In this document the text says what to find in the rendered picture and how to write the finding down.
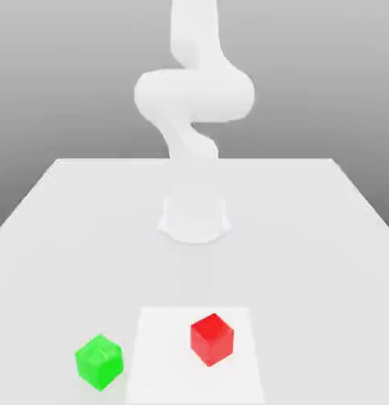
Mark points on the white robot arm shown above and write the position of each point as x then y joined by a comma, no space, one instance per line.
194,95

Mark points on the small red cube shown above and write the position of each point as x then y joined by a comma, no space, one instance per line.
212,340

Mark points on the small green cube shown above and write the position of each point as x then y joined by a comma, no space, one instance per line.
99,362

